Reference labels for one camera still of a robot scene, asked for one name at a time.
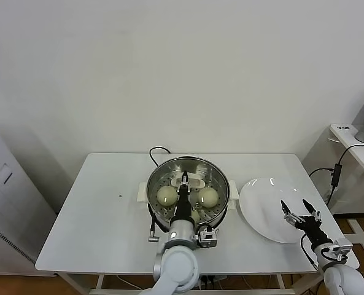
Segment black power adapter cable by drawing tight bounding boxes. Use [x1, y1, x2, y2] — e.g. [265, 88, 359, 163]
[309, 144, 364, 207]

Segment white round plate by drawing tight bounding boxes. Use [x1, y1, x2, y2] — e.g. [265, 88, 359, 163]
[239, 177, 316, 245]

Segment black cooker power cord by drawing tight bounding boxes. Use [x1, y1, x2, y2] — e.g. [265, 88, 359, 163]
[149, 146, 172, 168]

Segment round glass pot lid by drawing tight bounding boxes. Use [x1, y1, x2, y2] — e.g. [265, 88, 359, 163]
[146, 155, 230, 230]

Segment white floor cabinet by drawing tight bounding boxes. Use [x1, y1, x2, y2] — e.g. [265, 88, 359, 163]
[0, 121, 59, 275]

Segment white side desk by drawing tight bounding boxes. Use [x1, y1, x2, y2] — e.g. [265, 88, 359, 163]
[328, 122, 364, 182]

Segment perforated steel steamer basket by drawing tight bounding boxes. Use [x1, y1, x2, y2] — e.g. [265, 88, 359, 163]
[137, 155, 240, 231]

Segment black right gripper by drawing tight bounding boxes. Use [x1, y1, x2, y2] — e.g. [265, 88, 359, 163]
[280, 199, 331, 250]

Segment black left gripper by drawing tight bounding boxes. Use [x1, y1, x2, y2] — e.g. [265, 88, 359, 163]
[172, 170, 194, 219]

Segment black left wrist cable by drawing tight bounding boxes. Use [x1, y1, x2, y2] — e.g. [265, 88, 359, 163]
[147, 211, 161, 243]

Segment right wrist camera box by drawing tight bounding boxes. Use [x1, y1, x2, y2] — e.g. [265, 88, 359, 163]
[331, 238, 354, 262]

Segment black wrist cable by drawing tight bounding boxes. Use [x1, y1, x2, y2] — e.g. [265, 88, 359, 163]
[300, 235, 322, 273]
[147, 211, 161, 243]

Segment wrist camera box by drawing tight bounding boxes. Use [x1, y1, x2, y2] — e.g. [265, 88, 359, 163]
[331, 238, 354, 262]
[198, 226, 219, 248]

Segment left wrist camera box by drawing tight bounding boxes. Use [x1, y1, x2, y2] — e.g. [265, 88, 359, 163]
[198, 226, 219, 248]

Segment white table frame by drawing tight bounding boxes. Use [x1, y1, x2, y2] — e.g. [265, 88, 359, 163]
[54, 272, 323, 295]

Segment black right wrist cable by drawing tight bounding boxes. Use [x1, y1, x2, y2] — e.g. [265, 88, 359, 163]
[300, 235, 322, 273]

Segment white power strip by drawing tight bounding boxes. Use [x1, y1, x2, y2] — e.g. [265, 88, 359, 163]
[199, 275, 221, 289]

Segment white desk foot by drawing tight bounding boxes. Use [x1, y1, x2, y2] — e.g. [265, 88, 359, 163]
[335, 214, 364, 262]

